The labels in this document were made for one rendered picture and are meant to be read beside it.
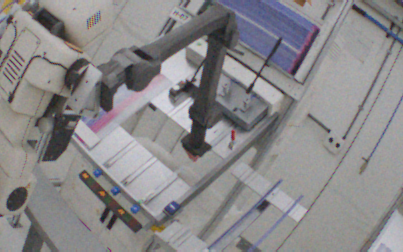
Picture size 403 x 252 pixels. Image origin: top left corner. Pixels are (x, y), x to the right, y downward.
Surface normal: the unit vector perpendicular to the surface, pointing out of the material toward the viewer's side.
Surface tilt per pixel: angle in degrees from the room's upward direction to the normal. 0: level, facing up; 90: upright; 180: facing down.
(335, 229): 90
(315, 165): 90
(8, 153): 82
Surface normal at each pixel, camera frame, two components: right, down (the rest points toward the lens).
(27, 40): -0.33, -0.11
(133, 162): 0.05, -0.61
